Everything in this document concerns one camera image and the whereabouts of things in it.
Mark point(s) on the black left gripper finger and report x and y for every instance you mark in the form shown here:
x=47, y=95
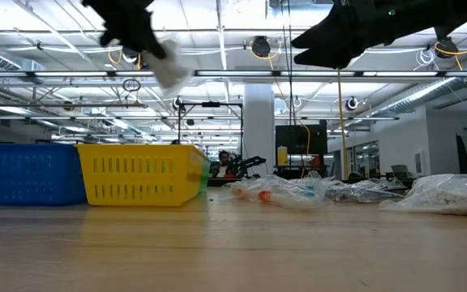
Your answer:
x=136, y=32

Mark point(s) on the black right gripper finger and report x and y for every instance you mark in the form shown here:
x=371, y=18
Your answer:
x=322, y=34
x=331, y=58

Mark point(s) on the bag of white cotton balls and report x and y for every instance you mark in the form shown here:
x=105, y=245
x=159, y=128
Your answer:
x=440, y=194
x=170, y=69

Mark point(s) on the red toothbrush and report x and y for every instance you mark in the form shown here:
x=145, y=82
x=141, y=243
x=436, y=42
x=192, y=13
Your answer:
x=274, y=198

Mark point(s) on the black background robot arm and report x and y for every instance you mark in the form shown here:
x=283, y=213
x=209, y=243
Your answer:
x=247, y=164

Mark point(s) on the black monitor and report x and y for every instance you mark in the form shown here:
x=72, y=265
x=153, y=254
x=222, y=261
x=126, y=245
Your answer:
x=300, y=140

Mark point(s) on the long ceiling light strip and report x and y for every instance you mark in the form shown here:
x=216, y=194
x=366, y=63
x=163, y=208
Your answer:
x=233, y=74

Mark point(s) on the white square pillar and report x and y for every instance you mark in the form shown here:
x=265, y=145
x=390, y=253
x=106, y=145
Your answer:
x=260, y=130

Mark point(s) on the yellow bottle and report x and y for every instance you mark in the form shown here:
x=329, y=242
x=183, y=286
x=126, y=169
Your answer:
x=282, y=155

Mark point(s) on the grey laptop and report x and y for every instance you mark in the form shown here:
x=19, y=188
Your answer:
x=401, y=172

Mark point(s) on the yellow plastic basket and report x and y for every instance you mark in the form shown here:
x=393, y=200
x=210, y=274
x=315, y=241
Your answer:
x=136, y=174

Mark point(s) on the person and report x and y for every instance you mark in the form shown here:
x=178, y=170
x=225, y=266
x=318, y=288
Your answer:
x=223, y=162

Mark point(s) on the green plastic basket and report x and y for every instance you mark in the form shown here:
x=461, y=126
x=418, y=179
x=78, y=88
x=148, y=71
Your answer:
x=205, y=174

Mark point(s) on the blue plastic basket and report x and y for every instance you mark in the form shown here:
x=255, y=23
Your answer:
x=26, y=174

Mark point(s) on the black background rig frame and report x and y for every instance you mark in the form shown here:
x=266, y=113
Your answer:
x=210, y=104

